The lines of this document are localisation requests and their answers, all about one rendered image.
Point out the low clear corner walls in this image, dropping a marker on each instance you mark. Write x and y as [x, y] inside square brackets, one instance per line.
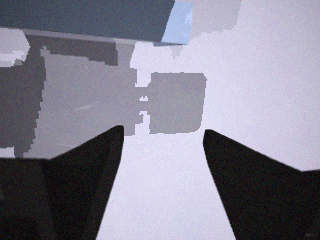
[79, 36]

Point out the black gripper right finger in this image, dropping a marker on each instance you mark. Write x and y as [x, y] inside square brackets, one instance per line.
[264, 199]

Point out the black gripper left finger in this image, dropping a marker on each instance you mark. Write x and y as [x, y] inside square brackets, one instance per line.
[68, 194]

